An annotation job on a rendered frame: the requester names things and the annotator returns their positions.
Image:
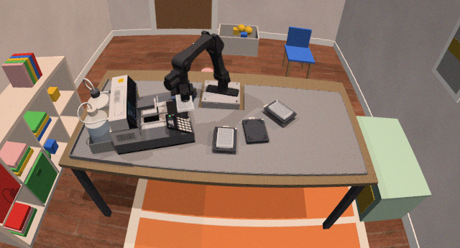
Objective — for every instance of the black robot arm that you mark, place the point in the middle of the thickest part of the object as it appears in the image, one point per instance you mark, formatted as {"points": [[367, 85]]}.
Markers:
{"points": [[182, 62]]}

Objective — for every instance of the white plastic bottle with blue liquid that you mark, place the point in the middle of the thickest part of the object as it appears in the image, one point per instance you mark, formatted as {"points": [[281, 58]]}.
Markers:
{"points": [[99, 132]]}

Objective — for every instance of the white bottle with black cap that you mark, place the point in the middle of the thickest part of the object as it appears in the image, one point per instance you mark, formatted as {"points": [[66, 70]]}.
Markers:
{"points": [[101, 100]]}

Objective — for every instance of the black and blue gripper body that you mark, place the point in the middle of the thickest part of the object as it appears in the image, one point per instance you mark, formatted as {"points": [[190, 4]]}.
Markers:
{"points": [[192, 91]]}

